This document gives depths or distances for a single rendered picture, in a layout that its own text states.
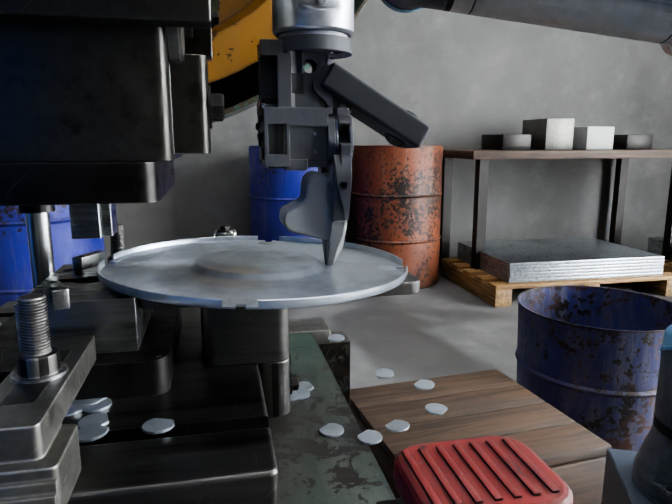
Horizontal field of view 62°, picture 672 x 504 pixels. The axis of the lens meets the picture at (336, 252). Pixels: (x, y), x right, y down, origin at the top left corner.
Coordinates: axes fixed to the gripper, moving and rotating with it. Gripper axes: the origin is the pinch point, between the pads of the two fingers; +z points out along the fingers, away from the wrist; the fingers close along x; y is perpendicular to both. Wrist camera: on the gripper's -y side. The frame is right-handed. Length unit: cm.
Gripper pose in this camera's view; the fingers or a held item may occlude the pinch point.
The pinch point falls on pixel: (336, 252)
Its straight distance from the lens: 56.3
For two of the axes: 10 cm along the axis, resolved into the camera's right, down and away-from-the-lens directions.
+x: 2.1, 1.9, -9.6
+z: 0.0, 9.8, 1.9
